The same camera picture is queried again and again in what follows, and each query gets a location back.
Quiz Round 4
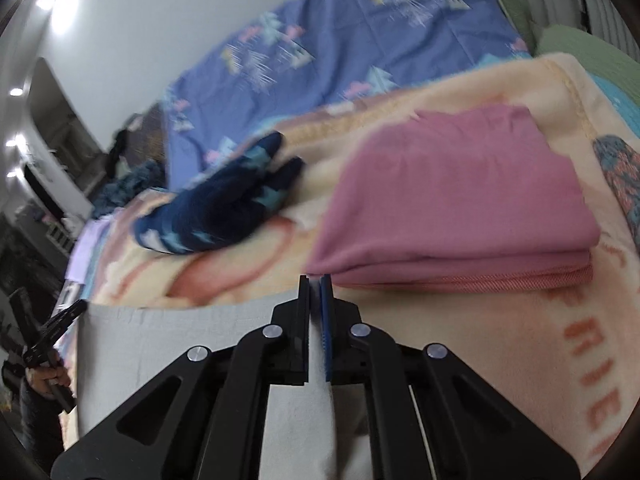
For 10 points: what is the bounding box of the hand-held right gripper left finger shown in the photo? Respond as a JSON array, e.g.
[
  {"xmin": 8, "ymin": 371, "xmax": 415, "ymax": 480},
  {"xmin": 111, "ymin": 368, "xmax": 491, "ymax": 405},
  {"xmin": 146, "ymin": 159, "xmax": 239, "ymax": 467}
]
[{"xmin": 50, "ymin": 275, "xmax": 312, "ymax": 480}]

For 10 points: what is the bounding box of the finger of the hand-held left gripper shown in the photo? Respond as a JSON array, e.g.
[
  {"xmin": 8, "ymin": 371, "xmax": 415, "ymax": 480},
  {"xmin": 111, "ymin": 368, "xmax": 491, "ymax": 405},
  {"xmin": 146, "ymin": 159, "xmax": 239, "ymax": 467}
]
[{"xmin": 44, "ymin": 300, "xmax": 90, "ymax": 343}]

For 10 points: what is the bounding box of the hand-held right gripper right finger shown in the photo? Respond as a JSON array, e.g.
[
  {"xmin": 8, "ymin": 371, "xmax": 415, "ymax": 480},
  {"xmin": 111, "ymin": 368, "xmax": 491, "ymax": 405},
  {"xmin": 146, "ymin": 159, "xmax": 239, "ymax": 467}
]
[{"xmin": 320, "ymin": 274, "xmax": 583, "ymax": 480}]

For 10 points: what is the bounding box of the grey long-sleeve shirt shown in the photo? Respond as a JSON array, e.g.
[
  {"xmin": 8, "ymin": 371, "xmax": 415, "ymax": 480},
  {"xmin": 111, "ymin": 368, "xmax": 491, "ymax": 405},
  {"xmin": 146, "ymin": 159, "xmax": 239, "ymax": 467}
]
[{"xmin": 75, "ymin": 280, "xmax": 376, "ymax": 480}]

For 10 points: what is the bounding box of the person's left forearm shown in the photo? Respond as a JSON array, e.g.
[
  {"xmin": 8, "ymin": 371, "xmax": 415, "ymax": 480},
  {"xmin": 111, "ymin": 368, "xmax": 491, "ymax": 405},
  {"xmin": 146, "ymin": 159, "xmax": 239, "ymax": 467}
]
[{"xmin": 0, "ymin": 360, "xmax": 68, "ymax": 468}]

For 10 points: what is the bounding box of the person's left hand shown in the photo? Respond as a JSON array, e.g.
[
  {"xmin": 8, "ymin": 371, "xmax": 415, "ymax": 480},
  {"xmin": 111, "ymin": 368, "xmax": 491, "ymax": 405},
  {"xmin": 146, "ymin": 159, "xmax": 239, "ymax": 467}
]
[{"xmin": 27, "ymin": 362, "xmax": 72, "ymax": 388}]

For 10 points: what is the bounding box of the purple cloth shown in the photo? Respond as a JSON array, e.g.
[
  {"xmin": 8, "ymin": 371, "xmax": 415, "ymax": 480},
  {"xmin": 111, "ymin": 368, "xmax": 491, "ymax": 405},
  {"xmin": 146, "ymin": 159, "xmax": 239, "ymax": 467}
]
[{"xmin": 65, "ymin": 220, "xmax": 118, "ymax": 286}]

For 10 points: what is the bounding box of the navy star-print blanket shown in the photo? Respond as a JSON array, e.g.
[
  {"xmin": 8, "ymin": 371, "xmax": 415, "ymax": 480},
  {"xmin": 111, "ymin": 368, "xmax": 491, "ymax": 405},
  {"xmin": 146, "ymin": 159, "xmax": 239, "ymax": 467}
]
[{"xmin": 131, "ymin": 131, "xmax": 306, "ymax": 255}]

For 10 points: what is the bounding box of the dark blue fleece blanket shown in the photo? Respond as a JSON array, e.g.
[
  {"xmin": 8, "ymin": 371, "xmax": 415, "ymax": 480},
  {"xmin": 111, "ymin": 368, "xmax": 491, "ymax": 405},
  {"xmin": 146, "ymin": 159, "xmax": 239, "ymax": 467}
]
[{"xmin": 91, "ymin": 160, "xmax": 168, "ymax": 221}]

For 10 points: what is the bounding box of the black garment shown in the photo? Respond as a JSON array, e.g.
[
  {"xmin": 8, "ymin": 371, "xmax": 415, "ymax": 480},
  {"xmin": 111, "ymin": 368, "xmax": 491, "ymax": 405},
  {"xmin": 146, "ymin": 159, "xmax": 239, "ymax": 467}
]
[{"xmin": 107, "ymin": 127, "xmax": 146, "ymax": 176}]

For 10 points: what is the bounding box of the pink folded garment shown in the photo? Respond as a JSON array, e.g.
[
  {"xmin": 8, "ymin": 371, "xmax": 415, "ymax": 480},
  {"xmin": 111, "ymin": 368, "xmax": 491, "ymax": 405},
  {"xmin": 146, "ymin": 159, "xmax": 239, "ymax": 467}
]
[{"xmin": 305, "ymin": 105, "xmax": 601, "ymax": 293}]

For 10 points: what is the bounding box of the blue tree-print sheet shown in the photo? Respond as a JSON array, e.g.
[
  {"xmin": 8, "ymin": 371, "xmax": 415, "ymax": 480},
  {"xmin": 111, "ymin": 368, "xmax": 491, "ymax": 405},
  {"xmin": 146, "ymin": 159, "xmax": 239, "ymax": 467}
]
[{"xmin": 162, "ymin": 0, "xmax": 533, "ymax": 193}]

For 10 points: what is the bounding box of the floral patterned cloth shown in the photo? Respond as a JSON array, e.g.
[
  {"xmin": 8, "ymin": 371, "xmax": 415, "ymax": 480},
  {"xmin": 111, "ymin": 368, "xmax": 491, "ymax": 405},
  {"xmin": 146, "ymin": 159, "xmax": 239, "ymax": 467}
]
[{"xmin": 592, "ymin": 135, "xmax": 640, "ymax": 253}]

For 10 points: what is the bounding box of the turquoise sheet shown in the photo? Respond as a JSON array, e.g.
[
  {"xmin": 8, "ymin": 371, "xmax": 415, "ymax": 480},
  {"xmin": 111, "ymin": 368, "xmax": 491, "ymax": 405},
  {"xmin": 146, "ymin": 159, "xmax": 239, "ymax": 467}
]
[{"xmin": 587, "ymin": 72, "xmax": 640, "ymax": 126}]

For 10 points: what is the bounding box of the green pillow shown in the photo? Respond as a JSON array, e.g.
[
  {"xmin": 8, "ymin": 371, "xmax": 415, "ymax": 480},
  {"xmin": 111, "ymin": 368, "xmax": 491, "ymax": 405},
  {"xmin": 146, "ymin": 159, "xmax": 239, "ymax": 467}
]
[{"xmin": 492, "ymin": 0, "xmax": 640, "ymax": 93}]

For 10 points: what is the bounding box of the grey pleated curtain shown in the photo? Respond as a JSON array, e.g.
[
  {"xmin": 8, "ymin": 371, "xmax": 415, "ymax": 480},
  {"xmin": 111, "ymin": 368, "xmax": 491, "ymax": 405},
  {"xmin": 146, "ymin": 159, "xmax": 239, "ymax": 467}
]
[{"xmin": 515, "ymin": 0, "xmax": 640, "ymax": 61}]

